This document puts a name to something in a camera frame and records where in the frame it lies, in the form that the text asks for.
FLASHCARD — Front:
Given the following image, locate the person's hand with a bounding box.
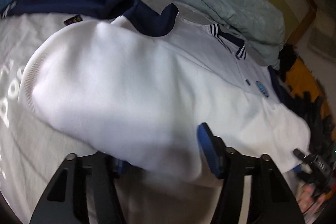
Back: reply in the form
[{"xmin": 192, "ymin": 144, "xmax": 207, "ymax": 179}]
[{"xmin": 297, "ymin": 184, "xmax": 325, "ymax": 214}]

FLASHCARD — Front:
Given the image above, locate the black clothing pile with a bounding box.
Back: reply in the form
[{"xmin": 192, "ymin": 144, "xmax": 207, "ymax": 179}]
[{"xmin": 268, "ymin": 44, "xmax": 335, "ymax": 162}]

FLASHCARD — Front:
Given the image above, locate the white navy polo jacket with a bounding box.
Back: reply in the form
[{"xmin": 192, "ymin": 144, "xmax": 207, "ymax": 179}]
[{"xmin": 7, "ymin": 0, "xmax": 310, "ymax": 181}]

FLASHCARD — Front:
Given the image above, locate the grey printed bed sheet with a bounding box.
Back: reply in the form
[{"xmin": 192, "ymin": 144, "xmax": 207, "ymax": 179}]
[{"xmin": 1, "ymin": 14, "xmax": 220, "ymax": 223}]

